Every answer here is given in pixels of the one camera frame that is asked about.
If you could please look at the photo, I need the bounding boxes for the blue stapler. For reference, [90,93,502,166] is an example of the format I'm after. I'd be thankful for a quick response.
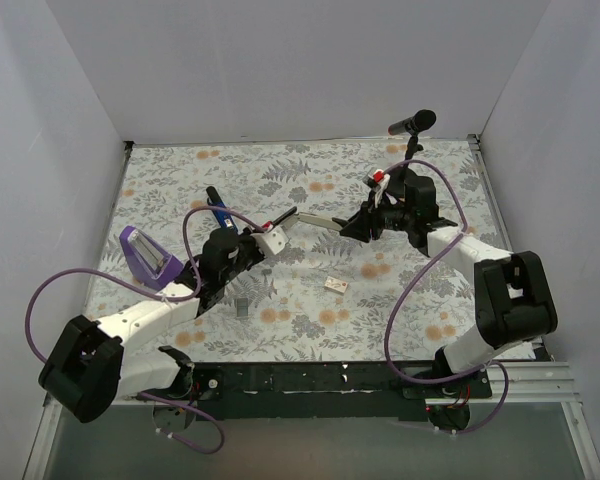
[206,186,237,231]

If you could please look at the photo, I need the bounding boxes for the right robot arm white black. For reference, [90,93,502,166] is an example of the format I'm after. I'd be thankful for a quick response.
[336,174,558,398]

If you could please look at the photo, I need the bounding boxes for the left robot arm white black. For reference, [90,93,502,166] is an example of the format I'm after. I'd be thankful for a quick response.
[38,208,297,423]

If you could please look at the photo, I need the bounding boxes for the purple stapler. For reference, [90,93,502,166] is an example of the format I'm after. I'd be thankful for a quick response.
[119,225,184,291]

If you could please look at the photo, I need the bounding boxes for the grey staple strip stack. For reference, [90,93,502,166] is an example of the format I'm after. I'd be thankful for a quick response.
[234,298,249,318]

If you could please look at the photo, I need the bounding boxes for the floral table mat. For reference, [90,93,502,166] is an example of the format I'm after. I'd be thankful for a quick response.
[72,139,544,364]

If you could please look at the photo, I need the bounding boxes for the small staple box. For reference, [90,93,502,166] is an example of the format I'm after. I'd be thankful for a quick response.
[324,276,348,294]

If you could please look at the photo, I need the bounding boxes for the black microphone on stand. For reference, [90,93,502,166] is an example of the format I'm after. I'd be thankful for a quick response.
[387,109,438,191]

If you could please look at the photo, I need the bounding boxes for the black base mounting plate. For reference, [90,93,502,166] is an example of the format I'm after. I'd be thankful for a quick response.
[150,362,492,422]

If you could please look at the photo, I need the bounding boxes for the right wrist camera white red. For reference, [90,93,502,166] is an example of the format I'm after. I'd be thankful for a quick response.
[364,169,391,207]

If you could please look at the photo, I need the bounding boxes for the aluminium frame rail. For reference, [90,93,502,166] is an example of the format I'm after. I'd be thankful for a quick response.
[424,362,581,406]

